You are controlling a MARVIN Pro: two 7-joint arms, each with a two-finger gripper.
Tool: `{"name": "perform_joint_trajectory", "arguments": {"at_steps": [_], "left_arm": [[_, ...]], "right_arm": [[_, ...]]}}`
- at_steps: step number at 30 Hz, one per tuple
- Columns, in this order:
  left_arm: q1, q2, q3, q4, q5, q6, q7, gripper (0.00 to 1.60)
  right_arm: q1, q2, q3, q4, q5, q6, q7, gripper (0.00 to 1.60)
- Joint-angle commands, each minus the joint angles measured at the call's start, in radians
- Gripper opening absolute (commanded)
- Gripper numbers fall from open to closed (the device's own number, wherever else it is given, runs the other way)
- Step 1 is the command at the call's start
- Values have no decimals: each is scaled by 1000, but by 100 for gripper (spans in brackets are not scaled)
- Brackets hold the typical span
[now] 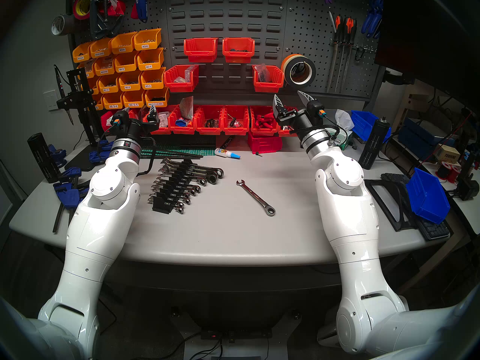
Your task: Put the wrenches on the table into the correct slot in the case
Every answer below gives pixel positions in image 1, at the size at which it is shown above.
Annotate black bench device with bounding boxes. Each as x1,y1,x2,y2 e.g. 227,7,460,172
456,153,480,201

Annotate blue handled pliers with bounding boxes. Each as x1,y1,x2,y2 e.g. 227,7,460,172
361,0,385,39

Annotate yellow bin labelled M4X4X6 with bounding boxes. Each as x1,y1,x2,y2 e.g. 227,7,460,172
94,57,117,76

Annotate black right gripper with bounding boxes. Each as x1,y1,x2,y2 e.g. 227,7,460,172
273,90,327,137

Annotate black power strip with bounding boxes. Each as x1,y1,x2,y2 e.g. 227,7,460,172
201,328,272,343

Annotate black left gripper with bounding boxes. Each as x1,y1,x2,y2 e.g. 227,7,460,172
111,105,160,143

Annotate black flat frame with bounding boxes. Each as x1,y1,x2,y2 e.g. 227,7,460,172
364,178,419,232

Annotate small cardboard box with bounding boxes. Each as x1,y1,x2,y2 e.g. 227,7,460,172
437,144,461,165

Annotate red wire spool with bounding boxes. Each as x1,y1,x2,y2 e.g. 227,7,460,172
437,161,462,183

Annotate black soldering iron stand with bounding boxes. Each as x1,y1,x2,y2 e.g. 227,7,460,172
56,67,104,146

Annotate black computer keyboard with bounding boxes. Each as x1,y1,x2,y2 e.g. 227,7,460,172
381,172,450,240

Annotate green cutting mat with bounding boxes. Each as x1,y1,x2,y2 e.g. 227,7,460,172
141,147,217,157

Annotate black computer monitor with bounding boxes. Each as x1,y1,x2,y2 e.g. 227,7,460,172
375,0,480,112

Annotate black wrench holder rack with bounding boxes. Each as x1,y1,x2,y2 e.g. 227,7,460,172
152,160,197,215

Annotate blue bar clamp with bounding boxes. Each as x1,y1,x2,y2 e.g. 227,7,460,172
89,140,115,165
56,167,83,180
48,144,68,168
52,181,90,234

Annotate black soldering iron pen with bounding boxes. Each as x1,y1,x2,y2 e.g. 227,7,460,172
54,65,75,126

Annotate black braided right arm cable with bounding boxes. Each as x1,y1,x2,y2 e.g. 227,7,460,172
322,114,351,148

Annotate yellow bin labelled M2.5-5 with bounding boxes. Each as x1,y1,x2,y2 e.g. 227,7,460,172
122,89,146,108

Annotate yellow bin labelled M2.5-6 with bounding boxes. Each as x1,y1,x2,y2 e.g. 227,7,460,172
102,92,124,110

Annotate yellow bin labelled M4-0.7 HEX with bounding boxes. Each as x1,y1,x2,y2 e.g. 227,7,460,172
145,87,170,108

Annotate yellow bin labelled M3X6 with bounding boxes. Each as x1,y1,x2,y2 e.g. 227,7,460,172
133,28,162,51

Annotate dark blue crate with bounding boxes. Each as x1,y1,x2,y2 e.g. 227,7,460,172
397,117,439,157

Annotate large orange white tape roll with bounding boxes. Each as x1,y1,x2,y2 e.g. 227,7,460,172
280,54,317,88

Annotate yellow bin labelled M3X5X4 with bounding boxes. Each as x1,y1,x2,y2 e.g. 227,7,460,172
72,42,93,63

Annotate clear plastic parts box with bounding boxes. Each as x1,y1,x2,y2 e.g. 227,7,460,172
173,66,198,83

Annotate yellow bin labelled M3-6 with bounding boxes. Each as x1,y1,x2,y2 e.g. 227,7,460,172
140,67,166,90

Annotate yellow bin labelled M3-8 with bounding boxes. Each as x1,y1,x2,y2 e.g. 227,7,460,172
118,70,143,92

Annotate orange black handled file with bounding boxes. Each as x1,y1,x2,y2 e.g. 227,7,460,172
339,17,357,90
327,15,344,93

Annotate largest chrome racked wrench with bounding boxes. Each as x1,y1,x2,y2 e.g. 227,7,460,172
161,157,225,179

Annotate black ribbed cylinder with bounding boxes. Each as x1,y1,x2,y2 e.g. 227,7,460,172
358,117,392,170
27,132,62,184

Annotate white wall plate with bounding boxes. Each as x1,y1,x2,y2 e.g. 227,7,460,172
42,90,60,111

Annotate yellow bin labelled M3X8 BAD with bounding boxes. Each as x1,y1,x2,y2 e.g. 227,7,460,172
90,38,113,59

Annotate yellow bin labelled M4-6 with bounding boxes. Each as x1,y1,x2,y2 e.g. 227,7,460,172
114,52,140,73

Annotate Kimtech tissue box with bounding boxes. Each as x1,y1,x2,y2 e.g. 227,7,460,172
330,109,355,150

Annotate yellow bin labelled M3-12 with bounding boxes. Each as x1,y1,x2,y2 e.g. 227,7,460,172
97,74,121,94

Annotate white glue bottle blue cap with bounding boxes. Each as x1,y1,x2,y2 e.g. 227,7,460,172
214,147,241,160

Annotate grey duct tape roll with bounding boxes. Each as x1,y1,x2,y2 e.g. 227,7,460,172
51,14,75,36

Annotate red yellow tape roll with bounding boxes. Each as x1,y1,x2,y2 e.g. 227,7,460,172
72,0,96,20

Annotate red clamp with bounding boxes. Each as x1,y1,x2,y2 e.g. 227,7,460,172
98,0,126,18

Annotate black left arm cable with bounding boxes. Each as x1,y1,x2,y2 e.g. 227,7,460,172
136,136,157,177

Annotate clear packet of parts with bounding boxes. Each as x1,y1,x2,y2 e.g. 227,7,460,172
179,96,194,120

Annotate smallest chrome racked wrench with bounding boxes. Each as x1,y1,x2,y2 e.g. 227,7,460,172
147,198,185,215

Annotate yellow bin labelled M3-4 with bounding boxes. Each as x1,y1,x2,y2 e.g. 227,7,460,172
137,48,165,71

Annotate red hanging storage bin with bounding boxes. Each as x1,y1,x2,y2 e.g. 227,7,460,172
252,65,284,93
222,37,255,64
163,65,200,93
183,37,219,63

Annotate blue plastic bin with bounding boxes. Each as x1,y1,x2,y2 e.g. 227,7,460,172
351,110,392,143
406,167,450,225

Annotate silver combination wrench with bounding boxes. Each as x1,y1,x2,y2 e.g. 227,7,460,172
236,179,276,217

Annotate black screw clamp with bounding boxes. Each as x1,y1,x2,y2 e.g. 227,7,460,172
89,0,126,40

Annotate grey pegboard back panel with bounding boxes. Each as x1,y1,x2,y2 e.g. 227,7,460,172
67,0,387,101

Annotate chrome racked ratchet wrench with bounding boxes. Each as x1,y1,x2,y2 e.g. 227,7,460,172
158,165,220,185
153,177,202,195
157,170,208,187
151,183,196,197
149,190,192,206

